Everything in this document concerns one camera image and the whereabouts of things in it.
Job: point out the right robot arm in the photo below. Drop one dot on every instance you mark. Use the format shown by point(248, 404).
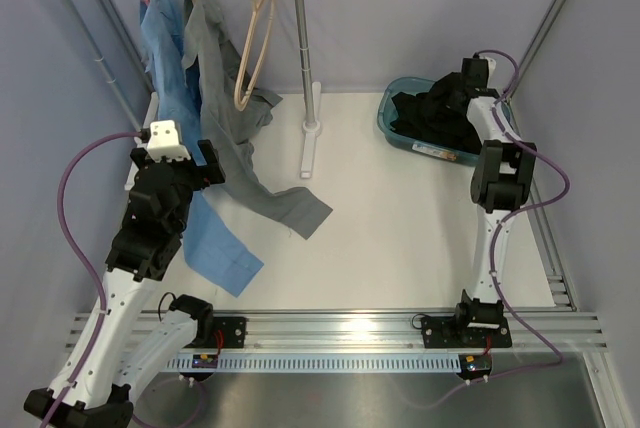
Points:
point(500, 186)

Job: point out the black shirt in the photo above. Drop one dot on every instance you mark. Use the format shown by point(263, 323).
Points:
point(429, 116)

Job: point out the teal plastic basin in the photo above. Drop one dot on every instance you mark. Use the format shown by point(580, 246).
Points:
point(387, 113)

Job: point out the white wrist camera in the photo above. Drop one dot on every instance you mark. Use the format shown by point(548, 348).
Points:
point(162, 141)
point(491, 62)

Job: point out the white and metal clothes rack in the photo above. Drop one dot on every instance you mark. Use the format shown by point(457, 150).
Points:
point(311, 126)

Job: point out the light blue cable duct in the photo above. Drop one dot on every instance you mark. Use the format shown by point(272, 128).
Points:
point(315, 363)

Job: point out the beige plastic hanger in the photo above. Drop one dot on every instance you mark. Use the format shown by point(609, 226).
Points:
point(261, 10)

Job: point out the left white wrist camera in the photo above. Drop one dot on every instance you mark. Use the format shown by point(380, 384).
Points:
point(162, 141)

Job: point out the grey shirt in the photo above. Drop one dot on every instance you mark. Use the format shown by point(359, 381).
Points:
point(208, 47)

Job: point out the blue shirt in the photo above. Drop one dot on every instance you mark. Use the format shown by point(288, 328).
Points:
point(210, 248)

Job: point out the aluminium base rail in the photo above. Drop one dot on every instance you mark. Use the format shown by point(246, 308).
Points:
point(396, 332)

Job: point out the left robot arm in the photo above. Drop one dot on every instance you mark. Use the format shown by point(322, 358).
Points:
point(100, 383)

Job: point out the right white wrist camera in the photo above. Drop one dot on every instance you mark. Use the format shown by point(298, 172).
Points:
point(491, 62)

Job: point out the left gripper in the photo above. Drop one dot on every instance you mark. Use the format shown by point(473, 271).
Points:
point(206, 175)

